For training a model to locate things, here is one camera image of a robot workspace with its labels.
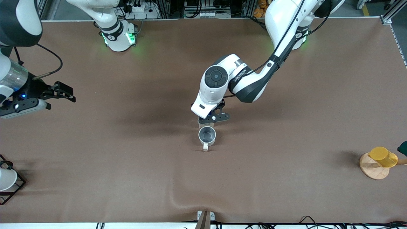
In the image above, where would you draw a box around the black wire rack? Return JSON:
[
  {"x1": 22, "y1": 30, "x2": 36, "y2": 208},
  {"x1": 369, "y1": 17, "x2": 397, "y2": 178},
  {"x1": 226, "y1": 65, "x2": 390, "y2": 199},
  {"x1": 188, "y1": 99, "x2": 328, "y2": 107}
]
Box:
[{"x1": 0, "y1": 155, "x2": 26, "y2": 205}]

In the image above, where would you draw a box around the large white power strip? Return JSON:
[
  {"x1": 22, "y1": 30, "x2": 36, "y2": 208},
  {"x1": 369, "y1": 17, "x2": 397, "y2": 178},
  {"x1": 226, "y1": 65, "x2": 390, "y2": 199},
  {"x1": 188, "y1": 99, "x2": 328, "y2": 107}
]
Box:
[{"x1": 127, "y1": 3, "x2": 159, "y2": 19}]

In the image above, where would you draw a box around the aluminium frame profile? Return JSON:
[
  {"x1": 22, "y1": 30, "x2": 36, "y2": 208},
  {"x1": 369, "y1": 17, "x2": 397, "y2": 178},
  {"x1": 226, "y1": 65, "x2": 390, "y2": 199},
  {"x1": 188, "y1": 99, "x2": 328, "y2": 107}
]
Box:
[
  {"x1": 380, "y1": 0, "x2": 407, "y2": 26},
  {"x1": 37, "y1": 0, "x2": 51, "y2": 21}
]

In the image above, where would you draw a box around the black floor cable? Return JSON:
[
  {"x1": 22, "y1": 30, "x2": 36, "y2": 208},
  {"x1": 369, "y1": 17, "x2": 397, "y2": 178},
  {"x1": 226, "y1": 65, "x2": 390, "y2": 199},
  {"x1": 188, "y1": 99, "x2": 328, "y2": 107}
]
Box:
[{"x1": 299, "y1": 216, "x2": 407, "y2": 229}]

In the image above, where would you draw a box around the white cup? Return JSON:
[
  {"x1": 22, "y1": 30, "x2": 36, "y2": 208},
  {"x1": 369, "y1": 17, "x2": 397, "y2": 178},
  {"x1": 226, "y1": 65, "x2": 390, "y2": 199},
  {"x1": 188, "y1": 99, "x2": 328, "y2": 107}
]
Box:
[{"x1": 0, "y1": 168, "x2": 18, "y2": 191}]

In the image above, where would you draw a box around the brown table cover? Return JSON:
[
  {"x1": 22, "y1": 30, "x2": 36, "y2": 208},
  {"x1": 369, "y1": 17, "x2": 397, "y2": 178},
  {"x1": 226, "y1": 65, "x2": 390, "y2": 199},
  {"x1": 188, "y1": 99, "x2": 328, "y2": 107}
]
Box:
[{"x1": 0, "y1": 17, "x2": 407, "y2": 224}]

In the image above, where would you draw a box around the wooden mug stand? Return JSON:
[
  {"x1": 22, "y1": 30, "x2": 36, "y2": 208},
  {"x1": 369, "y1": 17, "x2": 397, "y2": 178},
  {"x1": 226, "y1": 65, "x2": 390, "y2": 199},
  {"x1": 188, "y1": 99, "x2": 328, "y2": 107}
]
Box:
[{"x1": 359, "y1": 153, "x2": 407, "y2": 180}]

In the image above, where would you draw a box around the bag of orange buns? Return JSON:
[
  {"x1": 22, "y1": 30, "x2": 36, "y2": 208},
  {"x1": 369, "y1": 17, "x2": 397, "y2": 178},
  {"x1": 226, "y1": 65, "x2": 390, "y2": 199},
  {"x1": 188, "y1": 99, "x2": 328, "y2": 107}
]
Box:
[{"x1": 253, "y1": 0, "x2": 269, "y2": 18}]

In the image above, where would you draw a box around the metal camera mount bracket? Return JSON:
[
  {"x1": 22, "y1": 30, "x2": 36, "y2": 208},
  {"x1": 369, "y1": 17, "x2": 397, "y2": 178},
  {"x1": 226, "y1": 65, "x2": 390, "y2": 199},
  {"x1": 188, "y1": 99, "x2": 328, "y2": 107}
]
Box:
[{"x1": 195, "y1": 211, "x2": 215, "y2": 229}]

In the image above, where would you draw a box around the grey mug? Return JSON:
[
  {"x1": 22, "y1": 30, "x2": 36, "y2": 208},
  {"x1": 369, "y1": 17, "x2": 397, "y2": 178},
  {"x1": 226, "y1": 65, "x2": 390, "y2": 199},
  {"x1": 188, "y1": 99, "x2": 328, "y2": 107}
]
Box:
[{"x1": 198, "y1": 126, "x2": 217, "y2": 152}]

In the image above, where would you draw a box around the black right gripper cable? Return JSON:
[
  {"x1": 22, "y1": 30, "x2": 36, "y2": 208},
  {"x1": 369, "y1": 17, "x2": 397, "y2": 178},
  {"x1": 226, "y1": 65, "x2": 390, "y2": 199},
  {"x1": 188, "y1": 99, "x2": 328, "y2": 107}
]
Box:
[{"x1": 14, "y1": 43, "x2": 63, "y2": 80}]

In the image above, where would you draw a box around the yellow plastic cup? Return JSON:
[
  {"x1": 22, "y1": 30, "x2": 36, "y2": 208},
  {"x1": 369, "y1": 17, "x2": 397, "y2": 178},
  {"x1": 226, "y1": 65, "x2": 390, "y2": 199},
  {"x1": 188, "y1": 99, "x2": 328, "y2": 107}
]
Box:
[{"x1": 368, "y1": 147, "x2": 398, "y2": 168}]

